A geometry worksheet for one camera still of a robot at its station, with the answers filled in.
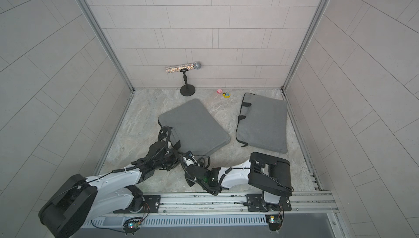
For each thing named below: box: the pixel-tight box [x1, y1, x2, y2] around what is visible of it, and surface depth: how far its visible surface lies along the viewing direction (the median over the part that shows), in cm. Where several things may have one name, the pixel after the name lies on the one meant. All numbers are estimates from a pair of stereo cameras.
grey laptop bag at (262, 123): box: [235, 92, 288, 154], surface depth 95 cm
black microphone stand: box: [180, 68, 196, 97], surface depth 117 cm
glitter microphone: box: [165, 61, 202, 74], surface depth 101 cm
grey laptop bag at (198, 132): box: [158, 98, 231, 157], surface depth 93 cm
